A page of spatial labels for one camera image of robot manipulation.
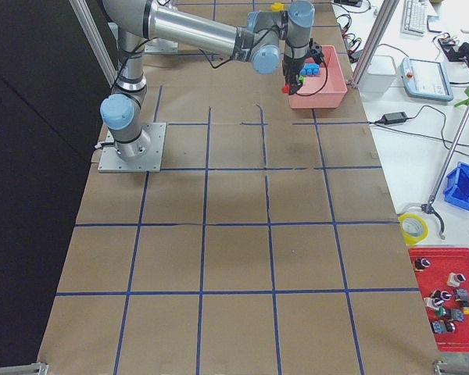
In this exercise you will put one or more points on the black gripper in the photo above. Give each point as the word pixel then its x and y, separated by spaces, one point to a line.
pixel 291 67

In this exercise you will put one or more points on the blue toy block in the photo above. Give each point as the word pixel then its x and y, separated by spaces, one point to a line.
pixel 310 69

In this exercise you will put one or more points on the yellow toy block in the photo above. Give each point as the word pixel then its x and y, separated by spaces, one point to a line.
pixel 277 7

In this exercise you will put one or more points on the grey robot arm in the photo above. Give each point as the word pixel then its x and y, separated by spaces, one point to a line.
pixel 270 39

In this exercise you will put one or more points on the pink plastic box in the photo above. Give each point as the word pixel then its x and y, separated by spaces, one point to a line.
pixel 324 90

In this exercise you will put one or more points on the white square device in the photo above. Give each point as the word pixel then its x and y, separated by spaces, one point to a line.
pixel 379 75

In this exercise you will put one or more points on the black power adapter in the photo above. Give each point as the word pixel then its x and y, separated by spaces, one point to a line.
pixel 394 118

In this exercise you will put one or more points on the teach pendant tablet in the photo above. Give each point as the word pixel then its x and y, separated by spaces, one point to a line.
pixel 426 79

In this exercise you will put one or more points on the white keyboard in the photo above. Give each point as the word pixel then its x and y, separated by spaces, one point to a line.
pixel 414 17

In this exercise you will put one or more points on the long metal grabber tool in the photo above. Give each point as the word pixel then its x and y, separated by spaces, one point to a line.
pixel 428 206

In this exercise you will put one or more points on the yellow tape roll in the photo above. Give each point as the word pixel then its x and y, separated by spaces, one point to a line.
pixel 414 228

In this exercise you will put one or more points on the blue plastic bin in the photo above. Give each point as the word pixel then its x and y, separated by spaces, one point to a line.
pixel 457 189

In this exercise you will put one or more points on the red parts tray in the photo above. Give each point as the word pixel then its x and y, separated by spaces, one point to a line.
pixel 443 279

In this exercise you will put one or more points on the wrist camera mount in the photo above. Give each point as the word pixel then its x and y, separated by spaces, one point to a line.
pixel 315 52

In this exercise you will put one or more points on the aluminium frame post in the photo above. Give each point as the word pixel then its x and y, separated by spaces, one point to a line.
pixel 384 16

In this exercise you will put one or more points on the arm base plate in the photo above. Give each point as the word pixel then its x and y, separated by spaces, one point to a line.
pixel 161 46
pixel 143 155

